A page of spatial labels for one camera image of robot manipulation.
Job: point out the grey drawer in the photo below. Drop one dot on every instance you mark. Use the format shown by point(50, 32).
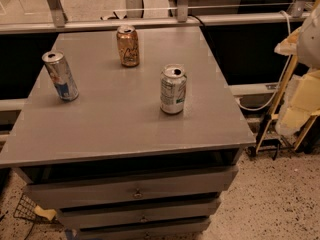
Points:
point(131, 188)
point(140, 213)
point(148, 230)

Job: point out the silver blue energy drink can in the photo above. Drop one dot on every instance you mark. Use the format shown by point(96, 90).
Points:
point(60, 74)

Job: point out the bottom grey drawer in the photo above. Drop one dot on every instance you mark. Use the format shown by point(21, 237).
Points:
point(148, 230)

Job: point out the gold brown soda can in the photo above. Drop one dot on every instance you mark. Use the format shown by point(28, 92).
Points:
point(128, 45)

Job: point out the yellow foam piece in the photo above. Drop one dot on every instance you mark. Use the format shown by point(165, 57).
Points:
point(49, 214)

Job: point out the top grey drawer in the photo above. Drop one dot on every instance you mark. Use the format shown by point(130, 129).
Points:
point(131, 188)

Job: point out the black wire basket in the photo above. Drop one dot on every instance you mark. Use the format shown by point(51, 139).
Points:
point(25, 210)

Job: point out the yellow metal stand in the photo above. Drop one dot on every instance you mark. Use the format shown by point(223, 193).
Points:
point(273, 112)

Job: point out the grey metal rail frame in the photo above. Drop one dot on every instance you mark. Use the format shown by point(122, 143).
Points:
point(36, 16)

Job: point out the silver green 7up can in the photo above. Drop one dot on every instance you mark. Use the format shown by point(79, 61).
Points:
point(173, 83)

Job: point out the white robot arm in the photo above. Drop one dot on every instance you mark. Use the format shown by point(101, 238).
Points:
point(308, 46)

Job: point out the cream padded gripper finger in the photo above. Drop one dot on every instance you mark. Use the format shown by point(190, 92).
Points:
point(301, 99)
point(289, 45)

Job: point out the middle grey drawer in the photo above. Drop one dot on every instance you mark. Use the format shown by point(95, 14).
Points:
point(140, 213)

